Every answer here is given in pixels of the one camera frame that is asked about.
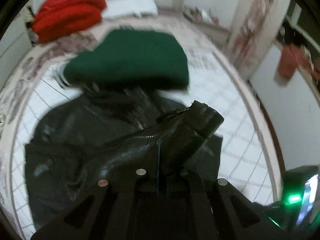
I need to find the red quilted duvet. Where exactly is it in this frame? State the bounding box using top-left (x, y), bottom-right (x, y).
top-left (31, 0), bottom-right (107, 43)

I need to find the floral pink bed cover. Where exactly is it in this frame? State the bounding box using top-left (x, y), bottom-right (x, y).
top-left (0, 10), bottom-right (226, 240)

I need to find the green varsity jacket folded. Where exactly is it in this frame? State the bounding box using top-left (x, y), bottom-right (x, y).
top-left (53, 28), bottom-right (189, 91)

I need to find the pink floral curtain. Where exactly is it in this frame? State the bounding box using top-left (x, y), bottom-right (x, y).
top-left (226, 0), bottom-right (290, 81)

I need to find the white bedside table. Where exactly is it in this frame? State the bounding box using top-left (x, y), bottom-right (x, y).
top-left (183, 6), bottom-right (229, 47)

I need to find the red garment on ledge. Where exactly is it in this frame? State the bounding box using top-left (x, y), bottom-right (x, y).
top-left (275, 43), bottom-right (319, 84)

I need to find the black leather jacket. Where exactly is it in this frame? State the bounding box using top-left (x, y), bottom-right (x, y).
top-left (24, 88), bottom-right (224, 229)

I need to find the white pillow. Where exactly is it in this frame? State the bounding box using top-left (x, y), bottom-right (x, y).
top-left (101, 0), bottom-right (158, 20)

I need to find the white diamond pattern mat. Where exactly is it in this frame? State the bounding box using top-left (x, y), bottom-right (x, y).
top-left (11, 48), bottom-right (281, 239)

